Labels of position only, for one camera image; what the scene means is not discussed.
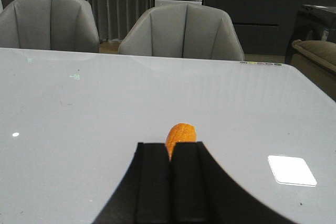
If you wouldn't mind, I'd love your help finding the grey left padded chair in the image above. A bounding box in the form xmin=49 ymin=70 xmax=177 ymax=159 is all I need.
xmin=1 ymin=0 xmax=100 ymax=53

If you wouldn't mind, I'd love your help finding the orange corn cob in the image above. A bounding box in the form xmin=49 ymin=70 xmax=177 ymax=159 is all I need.
xmin=165 ymin=123 xmax=197 ymax=160

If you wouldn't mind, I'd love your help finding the grey padded chair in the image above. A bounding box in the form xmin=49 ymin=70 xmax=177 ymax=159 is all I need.
xmin=119 ymin=3 xmax=244 ymax=61
xmin=1 ymin=0 xmax=100 ymax=53

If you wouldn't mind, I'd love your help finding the beige cushioned seat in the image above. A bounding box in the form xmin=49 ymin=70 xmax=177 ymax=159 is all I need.
xmin=290 ymin=40 xmax=335 ymax=100

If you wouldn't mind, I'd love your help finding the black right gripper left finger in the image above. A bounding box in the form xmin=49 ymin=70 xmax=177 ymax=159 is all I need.
xmin=93 ymin=143 xmax=171 ymax=223

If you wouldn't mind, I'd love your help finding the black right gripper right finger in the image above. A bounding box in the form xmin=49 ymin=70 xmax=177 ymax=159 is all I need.
xmin=171 ymin=142 xmax=292 ymax=223

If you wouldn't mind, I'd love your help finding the grey right padded chair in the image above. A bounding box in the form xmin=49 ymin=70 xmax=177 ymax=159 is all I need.
xmin=119 ymin=3 xmax=244 ymax=61

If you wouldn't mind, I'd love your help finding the dark grey sideboard cabinet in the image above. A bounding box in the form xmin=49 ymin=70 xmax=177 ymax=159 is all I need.
xmin=204 ymin=0 xmax=335 ymax=56

